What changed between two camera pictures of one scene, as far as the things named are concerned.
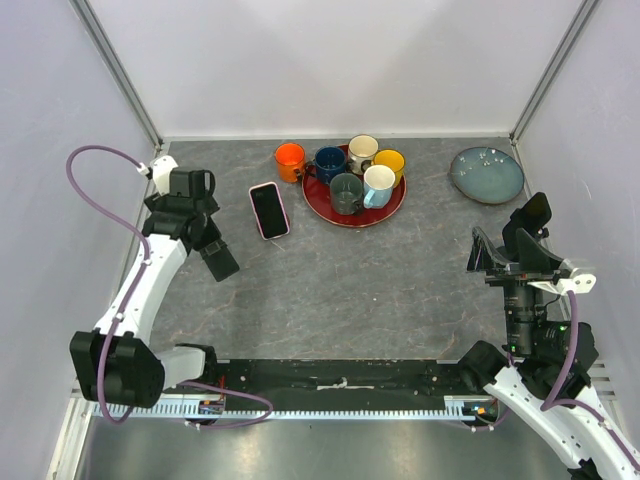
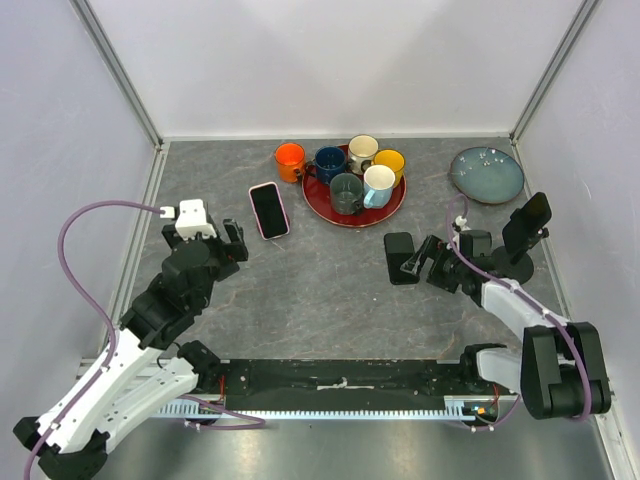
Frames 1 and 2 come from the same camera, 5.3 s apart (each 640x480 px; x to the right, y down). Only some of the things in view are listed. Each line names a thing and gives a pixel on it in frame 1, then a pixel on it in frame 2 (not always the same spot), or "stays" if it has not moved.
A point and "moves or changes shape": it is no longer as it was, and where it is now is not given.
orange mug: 289,157 stays
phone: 269,210 stays
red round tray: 318,198 stays
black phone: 220,260 moves or changes shape
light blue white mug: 378,181 stays
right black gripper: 533,264 to 437,249
